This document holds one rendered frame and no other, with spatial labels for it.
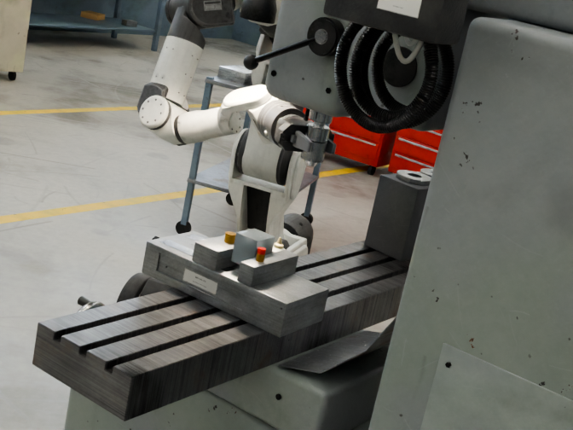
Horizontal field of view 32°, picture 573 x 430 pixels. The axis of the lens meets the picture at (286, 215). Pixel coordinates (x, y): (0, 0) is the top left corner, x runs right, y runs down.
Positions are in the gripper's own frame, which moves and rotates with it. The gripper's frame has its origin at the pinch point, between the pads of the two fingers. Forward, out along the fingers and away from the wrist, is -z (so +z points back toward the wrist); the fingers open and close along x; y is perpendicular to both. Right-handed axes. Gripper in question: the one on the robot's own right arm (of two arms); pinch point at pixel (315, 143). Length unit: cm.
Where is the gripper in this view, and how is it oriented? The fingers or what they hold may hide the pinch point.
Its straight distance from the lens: 199.0
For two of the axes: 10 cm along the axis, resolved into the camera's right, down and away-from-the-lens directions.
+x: 8.7, 0.3, 5.0
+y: -2.0, 9.4, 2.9
